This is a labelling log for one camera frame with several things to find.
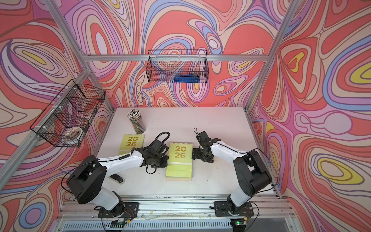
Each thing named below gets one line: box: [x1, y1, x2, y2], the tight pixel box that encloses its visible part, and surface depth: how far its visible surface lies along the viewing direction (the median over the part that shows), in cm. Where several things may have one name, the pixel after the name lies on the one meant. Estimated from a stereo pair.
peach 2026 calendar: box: [166, 176, 193, 182], surface depth 85 cm
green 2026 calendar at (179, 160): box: [165, 142, 193, 178], surface depth 86 cm
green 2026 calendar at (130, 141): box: [118, 133, 146, 156], surface depth 101 cm
